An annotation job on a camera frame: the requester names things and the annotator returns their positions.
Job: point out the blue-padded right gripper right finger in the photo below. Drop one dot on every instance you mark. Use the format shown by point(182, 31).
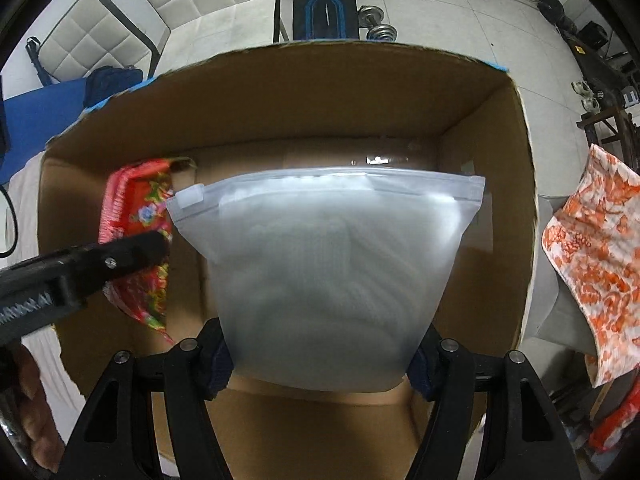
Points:
point(422, 371)

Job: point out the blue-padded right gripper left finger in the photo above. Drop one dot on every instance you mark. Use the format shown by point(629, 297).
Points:
point(218, 362)

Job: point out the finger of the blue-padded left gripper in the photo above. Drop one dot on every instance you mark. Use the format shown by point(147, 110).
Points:
point(130, 255)

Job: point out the red floral snack packet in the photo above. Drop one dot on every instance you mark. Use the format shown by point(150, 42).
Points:
point(135, 218)

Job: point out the white frosted zip bag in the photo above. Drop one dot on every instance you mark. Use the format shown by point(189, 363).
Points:
point(327, 278)

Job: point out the person's left hand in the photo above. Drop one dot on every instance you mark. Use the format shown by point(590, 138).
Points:
point(36, 417)

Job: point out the grey round chair seat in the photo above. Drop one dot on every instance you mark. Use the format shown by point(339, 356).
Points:
point(553, 313)

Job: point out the blue cushion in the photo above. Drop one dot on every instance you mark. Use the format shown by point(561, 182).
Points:
point(30, 120)

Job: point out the dark navy cloth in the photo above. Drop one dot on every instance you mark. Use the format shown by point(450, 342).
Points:
point(107, 81)

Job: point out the open cardboard box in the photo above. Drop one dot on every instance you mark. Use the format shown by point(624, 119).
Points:
point(320, 104)

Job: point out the red plastic bag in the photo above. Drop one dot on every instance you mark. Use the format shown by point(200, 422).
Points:
point(611, 429)

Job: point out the orange white patterned cloth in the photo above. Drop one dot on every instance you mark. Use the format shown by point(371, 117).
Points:
point(593, 244)

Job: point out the white quilted chair left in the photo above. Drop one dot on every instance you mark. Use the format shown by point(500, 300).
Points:
point(91, 34)

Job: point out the white quilted chair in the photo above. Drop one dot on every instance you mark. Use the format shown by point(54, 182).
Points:
point(91, 34)
point(201, 29)

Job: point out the white quilted chair right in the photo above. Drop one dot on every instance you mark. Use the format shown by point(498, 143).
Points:
point(201, 29)

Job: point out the black blue weight bench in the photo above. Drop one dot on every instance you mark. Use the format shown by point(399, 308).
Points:
point(325, 19)

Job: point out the chrome dumbbell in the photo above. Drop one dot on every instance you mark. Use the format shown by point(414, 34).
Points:
point(371, 19)

